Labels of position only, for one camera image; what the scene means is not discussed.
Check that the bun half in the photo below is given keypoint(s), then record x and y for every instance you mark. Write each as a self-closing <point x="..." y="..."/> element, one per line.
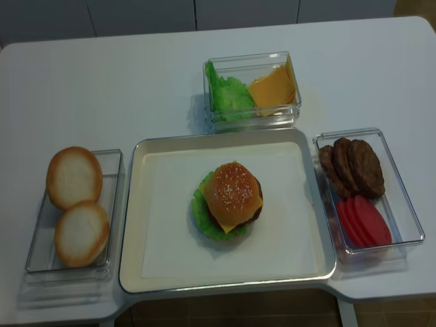
<point x="81" y="234"/>
<point x="232" y="194"/>
<point x="74" y="175"/>

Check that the green lettuce on burger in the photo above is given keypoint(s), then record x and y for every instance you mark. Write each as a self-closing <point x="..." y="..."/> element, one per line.
<point x="203" y="219"/>

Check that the yellow cheese slice on burger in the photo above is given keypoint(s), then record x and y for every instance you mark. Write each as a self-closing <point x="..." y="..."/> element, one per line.
<point x="226" y="228"/>

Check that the green lettuce in container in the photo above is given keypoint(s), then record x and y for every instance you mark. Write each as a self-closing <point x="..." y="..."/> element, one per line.
<point x="231" y="100"/>

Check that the clear lettuce and cheese container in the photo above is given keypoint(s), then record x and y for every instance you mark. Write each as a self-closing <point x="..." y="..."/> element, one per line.
<point x="248" y="68"/>

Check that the stacked cheese slices in container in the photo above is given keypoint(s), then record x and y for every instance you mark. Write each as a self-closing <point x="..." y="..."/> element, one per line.
<point x="276" y="89"/>

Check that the brown patty on burger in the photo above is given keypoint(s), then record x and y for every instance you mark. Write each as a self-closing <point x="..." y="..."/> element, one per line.
<point x="256" y="213"/>

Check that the red tomato slice on burger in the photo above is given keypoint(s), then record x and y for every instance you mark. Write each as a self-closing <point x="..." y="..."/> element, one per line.
<point x="213" y="219"/>

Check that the white metal baking tray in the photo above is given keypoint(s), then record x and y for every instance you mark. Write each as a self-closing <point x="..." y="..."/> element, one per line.
<point x="163" y="249"/>

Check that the left brown patty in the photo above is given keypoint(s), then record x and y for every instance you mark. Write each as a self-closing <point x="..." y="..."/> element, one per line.
<point x="325" y="158"/>

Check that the middle brown patty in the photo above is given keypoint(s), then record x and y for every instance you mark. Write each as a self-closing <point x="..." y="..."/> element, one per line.
<point x="342" y="166"/>

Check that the left red tomato slice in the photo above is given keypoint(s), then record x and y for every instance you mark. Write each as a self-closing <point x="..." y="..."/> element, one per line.
<point x="345" y="223"/>

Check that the middle red tomato slice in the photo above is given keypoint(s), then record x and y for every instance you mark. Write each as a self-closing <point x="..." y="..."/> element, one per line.
<point x="356" y="231"/>

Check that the right brown patty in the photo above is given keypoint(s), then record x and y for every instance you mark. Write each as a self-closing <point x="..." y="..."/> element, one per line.
<point x="366" y="169"/>

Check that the clear patty and tomato container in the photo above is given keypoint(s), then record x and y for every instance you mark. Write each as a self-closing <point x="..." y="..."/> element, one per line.
<point x="394" y="206"/>

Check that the clear bun container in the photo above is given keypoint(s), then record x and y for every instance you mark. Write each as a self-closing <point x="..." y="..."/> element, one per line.
<point x="42" y="258"/>

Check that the right red tomato slice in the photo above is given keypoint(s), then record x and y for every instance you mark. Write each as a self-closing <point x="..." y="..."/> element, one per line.
<point x="371" y="222"/>

